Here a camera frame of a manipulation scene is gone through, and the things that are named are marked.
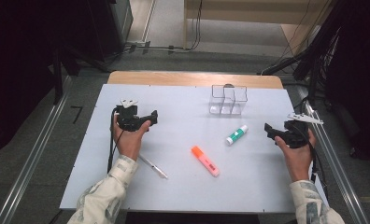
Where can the person's left hand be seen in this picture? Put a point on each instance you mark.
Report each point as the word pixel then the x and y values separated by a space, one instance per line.
pixel 128 143

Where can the black tripod stand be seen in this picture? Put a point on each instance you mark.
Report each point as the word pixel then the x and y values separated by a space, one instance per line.
pixel 64 62

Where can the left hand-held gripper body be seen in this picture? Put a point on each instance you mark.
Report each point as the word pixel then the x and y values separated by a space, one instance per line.
pixel 127 119

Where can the orange and pink highlighter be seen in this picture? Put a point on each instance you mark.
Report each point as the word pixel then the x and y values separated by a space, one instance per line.
pixel 205 161

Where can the dark cabinet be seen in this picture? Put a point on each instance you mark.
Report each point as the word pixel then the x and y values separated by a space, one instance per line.
pixel 111 28

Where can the metal floor rail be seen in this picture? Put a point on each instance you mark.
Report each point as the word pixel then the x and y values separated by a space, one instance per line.
pixel 33 152
pixel 338 168

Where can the clear plastic organizer box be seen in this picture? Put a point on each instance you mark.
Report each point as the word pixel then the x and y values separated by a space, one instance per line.
pixel 228 101

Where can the person's right hand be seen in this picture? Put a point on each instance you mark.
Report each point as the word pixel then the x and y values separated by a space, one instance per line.
pixel 298 160

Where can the silver pen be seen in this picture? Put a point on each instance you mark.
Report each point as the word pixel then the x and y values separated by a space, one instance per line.
pixel 153 166

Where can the green and white glue stick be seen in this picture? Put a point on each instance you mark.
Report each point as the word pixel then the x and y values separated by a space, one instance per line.
pixel 236 135

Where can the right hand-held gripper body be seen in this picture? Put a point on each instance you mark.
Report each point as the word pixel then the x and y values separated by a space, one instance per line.
pixel 296 133

